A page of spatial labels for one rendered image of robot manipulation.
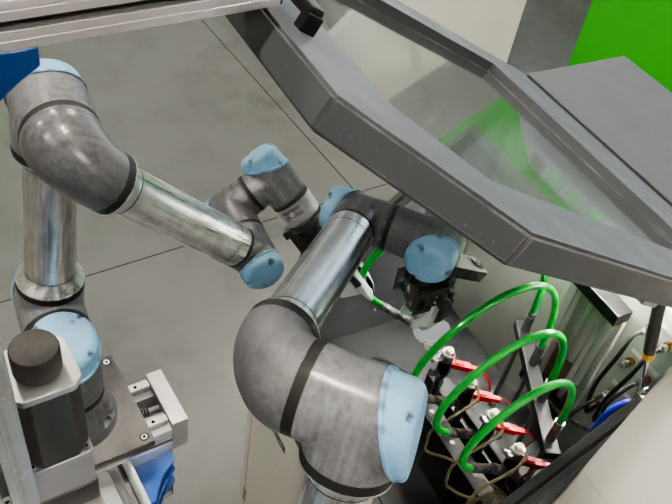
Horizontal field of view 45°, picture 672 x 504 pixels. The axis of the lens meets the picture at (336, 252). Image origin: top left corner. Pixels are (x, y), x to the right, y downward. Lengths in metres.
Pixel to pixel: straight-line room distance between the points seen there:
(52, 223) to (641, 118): 1.14
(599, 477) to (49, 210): 0.99
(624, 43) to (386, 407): 3.75
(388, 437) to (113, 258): 2.54
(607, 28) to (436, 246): 3.46
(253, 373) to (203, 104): 3.32
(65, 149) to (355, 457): 0.57
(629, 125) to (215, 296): 1.91
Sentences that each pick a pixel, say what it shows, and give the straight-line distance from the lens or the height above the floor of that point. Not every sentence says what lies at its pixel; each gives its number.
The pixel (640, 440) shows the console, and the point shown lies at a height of 1.34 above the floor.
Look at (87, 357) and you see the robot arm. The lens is 1.39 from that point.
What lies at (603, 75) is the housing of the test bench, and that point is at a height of 1.50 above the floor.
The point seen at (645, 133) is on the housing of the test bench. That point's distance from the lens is 1.71.
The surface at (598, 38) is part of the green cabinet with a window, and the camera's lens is 4.60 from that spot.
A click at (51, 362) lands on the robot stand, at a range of 1.00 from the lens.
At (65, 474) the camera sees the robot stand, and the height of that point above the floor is 1.34.
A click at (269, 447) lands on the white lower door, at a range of 2.05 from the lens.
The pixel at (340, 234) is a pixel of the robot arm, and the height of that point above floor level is 1.59.
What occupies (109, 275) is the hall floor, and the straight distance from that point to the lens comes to 3.26.
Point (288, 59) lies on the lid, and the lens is 0.76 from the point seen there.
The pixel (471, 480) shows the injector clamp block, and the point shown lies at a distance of 1.65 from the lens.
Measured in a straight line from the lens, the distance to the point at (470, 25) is 4.56.
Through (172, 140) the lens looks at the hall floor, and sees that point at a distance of 3.90.
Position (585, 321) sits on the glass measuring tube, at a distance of 1.71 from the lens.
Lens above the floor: 2.35
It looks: 44 degrees down
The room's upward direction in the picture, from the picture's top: 11 degrees clockwise
